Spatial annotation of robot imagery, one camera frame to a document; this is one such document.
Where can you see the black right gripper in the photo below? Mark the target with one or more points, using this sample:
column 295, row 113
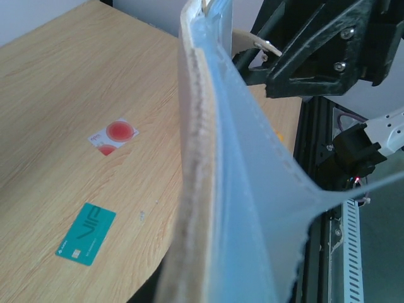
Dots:
column 338, row 44

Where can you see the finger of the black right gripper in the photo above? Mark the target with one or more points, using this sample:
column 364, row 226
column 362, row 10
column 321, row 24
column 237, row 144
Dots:
column 252, row 60

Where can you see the beige leather card holder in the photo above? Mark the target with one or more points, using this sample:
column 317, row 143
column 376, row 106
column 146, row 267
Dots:
column 246, row 204

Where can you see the white card with red circle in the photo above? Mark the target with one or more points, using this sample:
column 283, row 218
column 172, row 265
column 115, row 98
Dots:
column 114, row 136

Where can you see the teal green card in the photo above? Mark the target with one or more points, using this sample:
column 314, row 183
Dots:
column 86, row 234

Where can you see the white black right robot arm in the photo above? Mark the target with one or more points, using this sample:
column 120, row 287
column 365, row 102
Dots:
column 358, row 149

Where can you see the white slotted cable duct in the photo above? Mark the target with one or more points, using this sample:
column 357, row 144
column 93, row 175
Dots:
column 353, row 290

